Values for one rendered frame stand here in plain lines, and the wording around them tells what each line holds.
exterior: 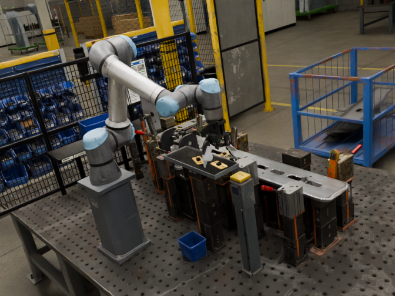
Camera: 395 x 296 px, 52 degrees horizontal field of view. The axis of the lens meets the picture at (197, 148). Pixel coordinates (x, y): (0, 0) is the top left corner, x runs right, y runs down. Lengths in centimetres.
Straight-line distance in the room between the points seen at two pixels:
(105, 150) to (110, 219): 33
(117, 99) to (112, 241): 68
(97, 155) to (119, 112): 22
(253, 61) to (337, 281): 428
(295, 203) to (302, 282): 32
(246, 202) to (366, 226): 70
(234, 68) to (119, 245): 377
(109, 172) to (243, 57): 390
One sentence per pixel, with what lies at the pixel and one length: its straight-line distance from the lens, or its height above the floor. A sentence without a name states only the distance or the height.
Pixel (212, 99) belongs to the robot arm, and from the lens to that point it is 155.
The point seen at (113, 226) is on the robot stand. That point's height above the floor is 89.
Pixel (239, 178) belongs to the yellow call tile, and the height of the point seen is 116.
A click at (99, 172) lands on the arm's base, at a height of 115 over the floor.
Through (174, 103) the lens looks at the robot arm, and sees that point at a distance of 150.
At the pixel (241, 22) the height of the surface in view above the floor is 133.
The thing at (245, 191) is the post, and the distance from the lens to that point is 160.
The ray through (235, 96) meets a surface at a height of 41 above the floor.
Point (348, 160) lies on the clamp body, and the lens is 193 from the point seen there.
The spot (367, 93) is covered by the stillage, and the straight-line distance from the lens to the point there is 367.
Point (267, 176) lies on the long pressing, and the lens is 192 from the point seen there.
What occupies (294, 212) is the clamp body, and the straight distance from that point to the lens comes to 171.
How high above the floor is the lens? 188
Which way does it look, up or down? 22 degrees down
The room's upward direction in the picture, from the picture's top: 10 degrees counter-clockwise
